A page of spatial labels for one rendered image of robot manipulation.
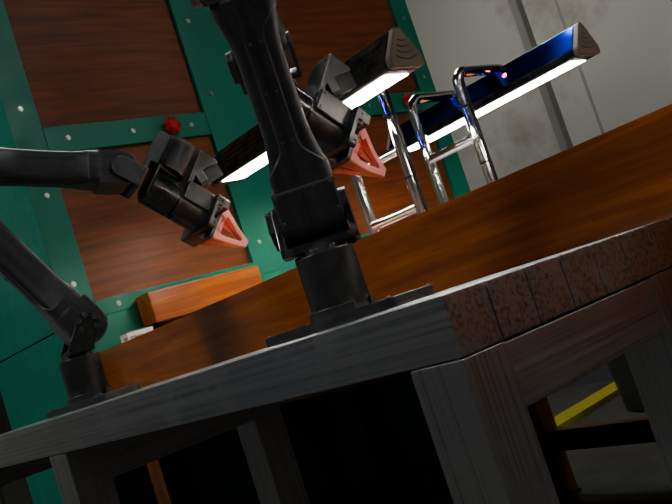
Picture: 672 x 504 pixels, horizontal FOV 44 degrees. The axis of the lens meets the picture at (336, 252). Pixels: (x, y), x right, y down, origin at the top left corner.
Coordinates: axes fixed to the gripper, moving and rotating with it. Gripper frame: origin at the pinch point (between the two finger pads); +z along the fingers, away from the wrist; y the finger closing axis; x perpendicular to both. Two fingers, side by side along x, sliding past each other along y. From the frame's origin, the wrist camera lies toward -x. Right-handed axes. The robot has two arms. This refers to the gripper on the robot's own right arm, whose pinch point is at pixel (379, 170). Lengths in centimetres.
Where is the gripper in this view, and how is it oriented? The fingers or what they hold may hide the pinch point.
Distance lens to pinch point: 120.1
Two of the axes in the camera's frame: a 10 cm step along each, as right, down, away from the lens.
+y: -6.0, 2.6, 7.5
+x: -2.3, 8.5, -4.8
